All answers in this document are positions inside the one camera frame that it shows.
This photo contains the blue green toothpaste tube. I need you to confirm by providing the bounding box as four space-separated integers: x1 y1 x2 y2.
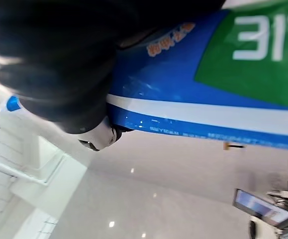
0 8 288 153

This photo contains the right robot hand black cloth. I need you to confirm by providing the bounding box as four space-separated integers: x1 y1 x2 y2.
0 0 228 152

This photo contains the computer monitor with lit screen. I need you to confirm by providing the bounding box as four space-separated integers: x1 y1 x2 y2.
234 188 288 230

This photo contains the yellow black wall fixture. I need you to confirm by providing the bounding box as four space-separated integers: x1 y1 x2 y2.
222 141 247 151

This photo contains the white desk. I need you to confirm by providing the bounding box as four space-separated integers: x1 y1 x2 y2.
248 216 288 239

